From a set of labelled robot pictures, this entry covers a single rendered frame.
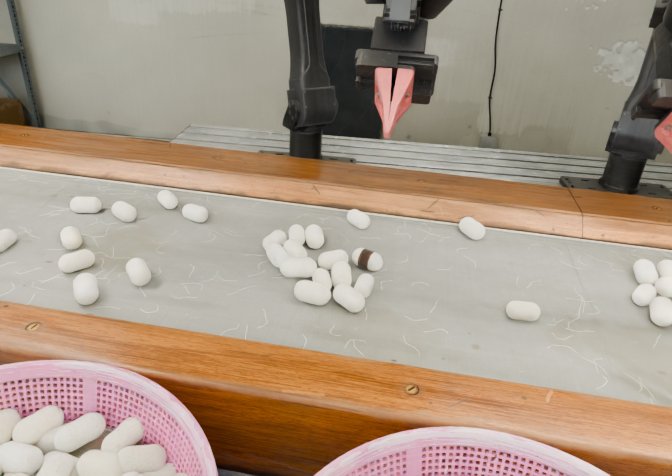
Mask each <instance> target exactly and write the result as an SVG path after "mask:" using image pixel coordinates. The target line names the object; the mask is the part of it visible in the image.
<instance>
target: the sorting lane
mask: <svg viewBox="0 0 672 476"><path fill-rule="evenodd" d="M162 190H168V191H170V192H171V193H173V194H174V195H175V196H176V197H177V199H178V205H177V206H176V207H175V208H174V209H167V208H165V207H164V206H163V205H162V204H160V203H159V201H158V199H157V196H158V193H159V192H160V191H162ZM75 197H96V198H98V199H99V200H100V201H101V204H102V207H101V209H100V210H99V211H98V212H97V213H76V212H74V211H73V210H72V209H71V207H70V202H71V200H72V199H73V198H75ZM118 201H123V202H125V203H127V204H129V205H131V206H133V207H134V208H135V209H136V211H137V217H136V218H135V220H133V221H132V222H124V221H122V220H121V219H119V218H117V217H116V216H114V215H113V213H112V206H113V204H114V203H116V202H118ZM187 204H195V205H198V206H201V207H204V208H205V209H206V210H207V211H208V218H207V220H206V221H204V222H201V223H199V222H195V221H192V220H189V219H186V218H185V217H184V216H183V214H182V209H183V207H184V206H185V205H187ZM349 211H350V210H343V209H335V208H327V207H319V206H311V205H303V204H295V203H287V202H279V201H271V200H263V199H255V198H247V197H239V196H231V195H223V194H215V193H207V192H199V191H190V190H182V189H174V188H166V187H158V186H150V185H142V184H134V183H126V182H118V181H110V180H102V179H94V178H86V177H78V176H70V175H62V174H54V173H46V172H38V171H30V170H22V169H14V168H6V167H0V231H1V230H3V229H11V230H13V231H14V232H15V233H16V235H17V239H16V241H15V242H14V243H13V244H12V245H11V246H9V247H8V248H7V249H6V250H5V251H3V252H0V301H7V302H13V303H19V304H25V305H32V306H38V307H44V308H51V309H57V310H63V311H69V312H76V313H82V314H88V315H95V316H101V317H107V318H113V319H120V320H126V321H132V322H139V323H145V324H151V325H157V326H164V327H170V328H176V329H183V330H189V331H195V332H201V333H208V334H214V335H220V336H227V337H233V338H239V339H245V340H252V341H258V342H264V343H271V344H277V345H283V346H289V347H296V348H302V349H308V350H314V351H321V352H327V353H333V354H340V355H346V356H352V357H358V358H365V359H371V360H377V361H384V362H390V363H396V364H402V365H409V366H415V367H421V368H428V369H434V370H440V371H446V372H453V373H459V374H465V375H472V376H478V377H484V378H490V379H497V380H503V381H509V382H516V383H522V384H528V385H534V386H541V387H547V388H553V389H560V390H566V391H572V392H578V393H585V394H591V395H597V396H604V397H610V398H616V399H622V400H629V401H635V402H641V403H648V404H654V405H660V406H666V407H672V324H671V325H669V326H665V327H663V326H659V325H657V324H655V323H654V322H653V321H652V320H651V317H650V308H649V305H647V306H639V305H637V304H636V303H634V301H633V299H632V294H633V292H634V291H635V290H636V289H637V287H638V286H640V285H641V284H639V283H638V282H637V280H636V277H635V273H634V271H633V266H634V264H635V263H636V262H637V261H638V260H641V259H646V260H649V261H651V262H652V263H653V264H654V266H655V269H656V267H657V264H658V263H659V262H660V261H662V260H671V261H672V250H665V249H657V248H648V247H640V246H632V245H624V244H616V243H608V242H600V241H592V240H584V239H576V238H568V237H560V236H552V235H544V234H536V233H528V232H520V231H512V230H504V229H496V228H488V227H484V228H485V235H484V236H483V238H481V239H479V240H474V239H472V238H470V237H469V236H467V235H466V234H464V233H463V232H462V231H461V230H460V228H459V224H456V223H448V222H440V221H432V220H424V219H415V218H407V217H399V216H391V215H383V214H375V213H367V212H362V213H364V214H366V215H367V216H368V217H369V218H370V225H369V226H368V228H366V229H359V228H357V227H356V226H354V225H352V224H350V223H349V222H348V220H347V214H348V212H349ZM296 224H297V225H300V226H302V227H303V229H304V235H305V230H306V228H307V227H308V226H310V225H313V224H315V225H318V226H319V227H320V228H321V229H322V232H323V236H324V243H323V245H322V246H321V247H320V248H318V249H313V248H310V247H309V246H308V245H307V242H306V237H305V242H304V244H303V245H302V246H303V247H304V248H305V250H306V251H307V257H310V258H312V259H313V260H314V261H315V262H316V265H317V269H318V268H321V267H320V266H319V264H318V258H319V256H320V255H321V254H322V253H324V252H328V251H334V250H343V251H345V252H346V253H347V255H348V262H347V263H348V264H349V266H350V268H351V278H352V282H351V285H350V286H351V287H352V288H354V286H355V284H356V282H357V280H358V278H359V276H360V275H362V274H370V275H371V276H372V277H373V278H374V286H373V289H372V291H371V293H370V295H369V296H368V297H366V298H364V299H365V305H364V307H363V309H362V310H361V311H359V312H350V311H348V310H347V309H346V308H345V307H343V306H342V305H340V304H339V303H337V302H336V301H335V299H334V297H333V291H334V289H335V287H334V286H333V285H332V287H331V289H330V292H331V298H330V300H329V301H328V302H327V303H326V304H324V305H315V304H311V303H307V302H303V301H300V300H298V299H297V298H296V297H295V295H294V287H295V285H296V283H297V282H299V281H301V280H309V281H312V282H313V279H312V276H311V277H308V278H304V277H293V278H288V277H285V276H284V275H283V274H282V273H281V271H280V268H279V267H275V266H274V265H273V264H272V263H271V261H270V260H269V258H268V257H267V254H266V250H265V249H264V247H263V245H262V243H263V239H264V238H265V237H266V236H268V235H270V234H271V233H272V232H273V231H275V230H281V231H283V232H284V233H285V235H286V241H287V240H289V233H288V232H289V229H290V227H291V226H293V225H296ZM67 226H73V227H76V228H77V229H78V230H79V232H80V235H81V237H82V244H81V246H80V247H79V248H77V249H74V250H69V249H67V248H65V247H64V246H63V244H62V241H61V237H60V233H61V231H62V229H63V228H65V227H67ZM358 248H366V249H369V250H371V251H374V252H376V253H378V254H380V255H381V256H382V258H383V266H382V267H381V269H379V270H378V271H369V270H366V269H363V268H361V267H359V266H357V265H355V264H354V263H353V261H352V254H353V252H354V251H355V250H356V249H358ZM84 249H85V250H89V251H91V252H92V253H93V254H94V256H95V261H94V263H93V265H92V266H90V267H88V268H84V269H81V270H77V271H74V272H71V273H66V272H63V271H62V270H61V269H60V268H59V266H58V262H59V259H60V258H61V257H62V256H63V255H65V254H69V253H73V252H77V251H80V250H84ZM133 258H141V259H143V260H144V261H145V262H146V264H147V267H148V269H149V270H150V272H151V279H150V281H149V282H148V283H147V284H145V285H143V286H137V285H134V284H133V283H132V282H131V280H130V278H129V275H128V273H127V271H126V265H127V263H128V261H130V260H131V259H133ZM656 271H657V269H656ZM82 273H90V274H92V275H94V276H95V277H96V279H97V283H98V284H97V286H98V290H99V296H98V298H97V300H96V301H95V302H94V303H92V304H89V305H82V304H80V303H78V302H77V301H76V300H75V298H74V288H73V281H74V279H75V278H76V277H77V276H78V275H79V274H82ZM511 301H525V302H533V303H535V304H537V305H538V306H539V308H540V316H539V318H538V319H536V320H534V321H525V320H516V319H512V318H510V317H509V316H508V315H507V313H506V306H507V304H508V303H509V302H511Z"/></svg>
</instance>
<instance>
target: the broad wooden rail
mask: <svg viewBox="0 0 672 476"><path fill-rule="evenodd" d="M0 167H6V168H14V169H22V170H30V171H38V172H46V173H54V174H62V175H70V176H78V177H86V178H94V179H102V180H110V181H118V182H126V183H134V184H142V185H150V186H158V187H166V188H174V189H182V190H190V191H199V192H207V193H215V194H223V195H231V196H239V197H247V198H255V199H263V200H271V201H279V202H287V203H295V204H303V205H311V206H319V207H327V208H335V209H343V210H353V209H356V210H358V211H360V212H367V213H375V214H383V215H391V216H399V217H407V218H415V219H424V220H432V221H440V222H448V223H456V224H459V223H460V221H461V220H462V219H463V218H465V217H471V218H473V219H474V220H476V221H477V222H479V223H480V224H482V225H483V226H484V227H488V228H496V229H504V230H512V231H520V232H528V233H536V234H544V235H552V236H560V237H568V238H576V239H584V240H592V241H600V242H608V243H616V244H624V245H632V246H640V247H648V248H657V249H665V250H672V199H664V198H655V197H646V196H637V195H629V194H620V193H611V192H602V191H593V190H584V189H575V188H567V187H558V186H549V185H540V184H531V183H522V182H514V181H505V180H496V179H487V178H478V177H469V176H460V175H452V174H443V173H434V172H425V171H416V170H407V169H399V168H390V167H381V166H372V165H363V164H354V163H345V162H337V161H328V160H319V159H309V158H299V157H292V156H284V155H275V154H266V153H257V152H248V151H239V150H231V149H222V148H213V147H204V146H195V145H186V144H178V143H169V142H160V141H151V140H142V139H133V138H125V137H116V136H107V135H98V134H89V133H80V132H72V131H63V130H54V129H45V128H36V127H27V126H19V125H10V124H1V123H0Z"/></svg>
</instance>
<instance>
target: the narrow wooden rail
mask: <svg viewBox="0 0 672 476"><path fill-rule="evenodd" d="M40 360H77V361H88V362H95V363H102V364H106V365H111V366H115V367H119V368H122V369H126V370H128V371H131V372H134V373H137V374H139V375H141V376H144V377H146V378H148V379H150V380H151V381H153V382H155V383H157V384H158V385H160V386H161V387H163V388H165V389H166V390H167V391H169V392H170V393H171V394H172V395H174V396H175V397H176V398H177V399H178V400H179V401H180V402H181V403H182V404H183V405H184V406H185V407H186V408H187V409H188V410H189V411H190V412H191V414H192V415H193V416H194V418H195V419H196V421H197V422H198V423H199V425H200V427H201V428H202V430H203V432H204V434H205V436H206V438H207V440H208V442H209V444H210V447H211V450H212V453H213V456H214V459H215V463H216V467H217V468H219V469H224V470H229V471H235V472H240V473H245V474H250V475H255V476H314V475H315V474H317V473H318V472H319V471H320V470H322V469H323V468H324V467H325V466H327V465H328V464H330V463H331V462H333V461H334V460H335V459H337V458H338V457H340V456H342V455H344V454H345V453H347V452H349V451H351V450H353V449H355V448H357V447H359V446H361V445H363V444H365V443H368V442H370V441H373V440H375V439H378V438H381V437H384V436H387V435H390V434H394V433H398V432H402V431H407V430H413V429H419V428H429V427H448V426H449V427H470V428H480V429H487V430H494V431H499V432H504V433H508V434H512V435H516V436H520V437H524V438H527V439H530V440H533V441H537V442H540V443H542V444H545V445H548V446H551V447H553V448H556V449H558V450H561V451H563V452H565V453H568V454H570V455H572V456H574V457H576V458H578V459H581V460H583V461H585V462H587V463H589V464H591V465H592V466H594V467H596V468H598V469H600V470H602V471H604V472H605V473H607V474H609V475H610V476H672V407H666V406H660V405H654V404H648V403H641V402H635V401H629V400H622V399H616V398H610V397H604V396H597V395H591V394H585V393H578V392H572V391H566V390H560V389H553V388H547V387H541V386H534V385H528V384H522V383H516V382H509V381H503V380H497V379H490V378H484V377H478V376H472V375H465V374H459V373H453V372H446V371H440V370H434V369H428V368H421V367H415V366H409V365H402V364H396V363H390V362H384V361H377V360H371V359H365V358H358V357H352V356H346V355H340V354H333V353H327V352H321V351H314V350H308V349H302V348H296V347H289V346H283V345H277V344H271V343H264V342H258V341H252V340H245V339H239V338H233V337H227V336H220V335H214V334H208V333H201V332H195V331H189V330H183V329H176V328H170V327H164V326H157V325H151V324H145V323H139V322H132V321H126V320H120V319H113V318H107V317H101V316H95V315H88V314H82V313H76V312H69V311H63V310H57V309H51V308H44V307H38V306H32V305H25V304H19V303H13V302H7V301H0V365H5V364H12V363H19V362H28V361H40Z"/></svg>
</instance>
